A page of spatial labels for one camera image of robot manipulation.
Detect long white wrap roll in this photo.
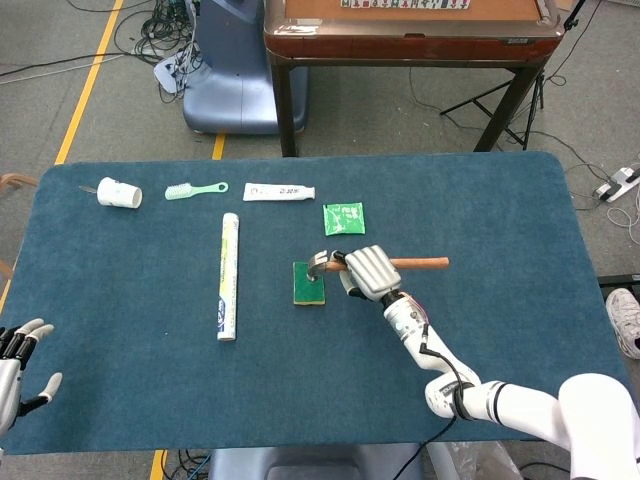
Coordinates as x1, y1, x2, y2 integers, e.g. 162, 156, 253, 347
216, 212, 240, 343

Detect green snack packet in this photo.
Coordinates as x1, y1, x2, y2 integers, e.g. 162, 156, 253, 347
322, 201, 367, 237

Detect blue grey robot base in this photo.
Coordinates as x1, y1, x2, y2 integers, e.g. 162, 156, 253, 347
181, 0, 310, 135

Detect white toothpaste tube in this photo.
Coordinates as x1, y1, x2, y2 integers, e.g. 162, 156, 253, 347
242, 182, 317, 203

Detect wooden handled hammer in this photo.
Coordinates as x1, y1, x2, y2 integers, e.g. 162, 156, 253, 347
305, 250, 450, 283

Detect row of mahjong tiles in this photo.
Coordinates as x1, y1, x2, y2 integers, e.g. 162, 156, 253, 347
340, 0, 472, 11

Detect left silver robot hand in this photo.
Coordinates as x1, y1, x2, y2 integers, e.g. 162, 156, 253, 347
0, 318, 64, 436

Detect grey robot torso base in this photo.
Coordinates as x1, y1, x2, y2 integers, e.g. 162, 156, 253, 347
207, 442, 426, 480

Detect white power strip with plugs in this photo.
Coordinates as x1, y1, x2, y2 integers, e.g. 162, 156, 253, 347
152, 47, 201, 94

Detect blue table cloth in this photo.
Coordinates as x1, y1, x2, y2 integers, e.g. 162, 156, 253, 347
0, 151, 634, 456

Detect green scouring sponge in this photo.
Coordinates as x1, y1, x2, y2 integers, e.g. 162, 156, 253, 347
292, 261, 327, 307

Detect tangled black floor cables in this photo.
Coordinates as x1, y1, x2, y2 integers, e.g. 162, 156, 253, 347
64, 0, 201, 104

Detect brown mahjong table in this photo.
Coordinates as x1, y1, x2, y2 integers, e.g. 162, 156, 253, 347
263, 0, 564, 158

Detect white paper cup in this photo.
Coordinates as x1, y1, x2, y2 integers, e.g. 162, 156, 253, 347
96, 176, 144, 210

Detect green plastic brush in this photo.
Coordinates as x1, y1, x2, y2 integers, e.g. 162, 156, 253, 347
164, 181, 230, 202

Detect white sneaker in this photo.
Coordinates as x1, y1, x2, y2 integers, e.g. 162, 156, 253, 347
601, 287, 640, 359

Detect wooden chair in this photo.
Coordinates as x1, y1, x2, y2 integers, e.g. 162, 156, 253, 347
0, 172, 39, 281

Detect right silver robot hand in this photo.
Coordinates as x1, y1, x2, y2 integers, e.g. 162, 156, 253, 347
331, 245, 404, 303

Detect black tripod stand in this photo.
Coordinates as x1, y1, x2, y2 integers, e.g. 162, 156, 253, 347
439, 0, 586, 151

